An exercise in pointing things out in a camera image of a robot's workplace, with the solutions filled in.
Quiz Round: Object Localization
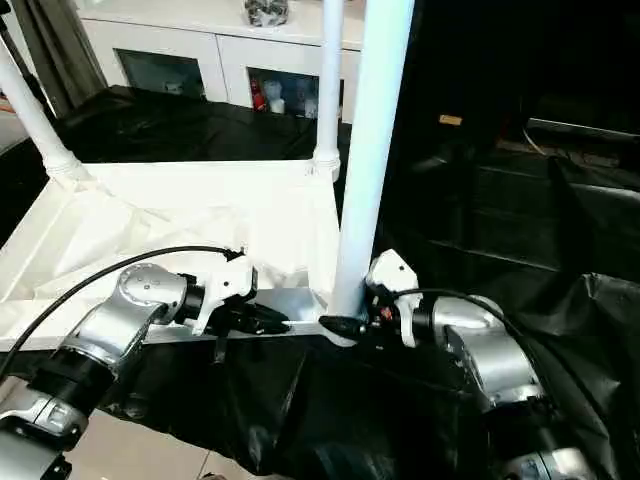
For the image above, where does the white plastic table top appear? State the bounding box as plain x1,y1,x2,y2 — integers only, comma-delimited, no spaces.
0,158,362,355

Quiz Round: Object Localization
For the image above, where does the black mat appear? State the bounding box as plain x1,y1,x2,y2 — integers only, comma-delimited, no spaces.
0,83,640,480

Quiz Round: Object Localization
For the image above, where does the white cabinet with glass doors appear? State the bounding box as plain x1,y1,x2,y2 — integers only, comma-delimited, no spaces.
76,0,365,122

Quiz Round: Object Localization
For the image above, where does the dark long metal bar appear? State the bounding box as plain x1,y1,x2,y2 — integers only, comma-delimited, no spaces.
528,116,640,143

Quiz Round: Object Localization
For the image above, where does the dark grey curtain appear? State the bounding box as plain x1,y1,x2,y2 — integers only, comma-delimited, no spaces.
11,0,110,115

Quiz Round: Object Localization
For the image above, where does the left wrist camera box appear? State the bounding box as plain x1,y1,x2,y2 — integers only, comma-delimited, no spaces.
191,253,260,337

